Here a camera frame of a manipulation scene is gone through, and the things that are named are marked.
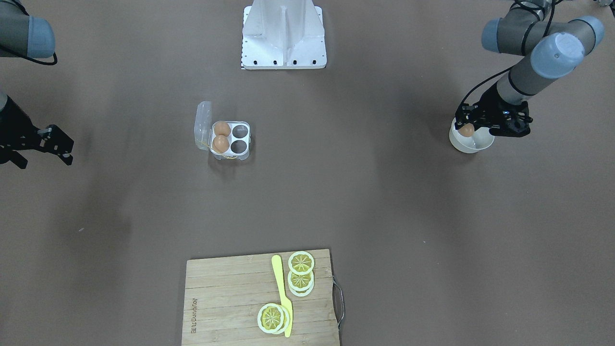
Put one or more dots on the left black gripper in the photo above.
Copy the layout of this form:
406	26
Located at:
489	103

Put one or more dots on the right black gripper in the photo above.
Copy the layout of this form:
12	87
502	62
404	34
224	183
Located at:
16	126

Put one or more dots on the brown egg from bowl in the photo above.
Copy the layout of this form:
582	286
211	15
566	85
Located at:
467	130

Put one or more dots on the white plastic bowl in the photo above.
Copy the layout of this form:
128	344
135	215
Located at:
479	140

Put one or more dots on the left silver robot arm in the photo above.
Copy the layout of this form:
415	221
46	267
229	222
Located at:
548	51

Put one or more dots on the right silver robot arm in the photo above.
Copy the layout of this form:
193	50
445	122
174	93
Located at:
32	39

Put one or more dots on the brown egg in box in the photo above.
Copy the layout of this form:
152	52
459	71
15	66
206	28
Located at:
222	128
220	144

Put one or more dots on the clear plastic egg box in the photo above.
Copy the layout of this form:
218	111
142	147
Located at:
240	138

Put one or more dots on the yellow plastic knife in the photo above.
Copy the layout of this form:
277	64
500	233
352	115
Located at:
277	266

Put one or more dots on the wooden cutting board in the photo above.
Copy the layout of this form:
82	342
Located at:
223	296

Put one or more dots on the lemon slice by knife tip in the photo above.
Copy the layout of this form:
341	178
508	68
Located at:
273	319

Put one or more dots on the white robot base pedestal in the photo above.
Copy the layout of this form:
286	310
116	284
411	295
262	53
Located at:
283	35

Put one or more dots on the lemon slice handle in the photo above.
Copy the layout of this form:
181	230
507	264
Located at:
300	285
301	262

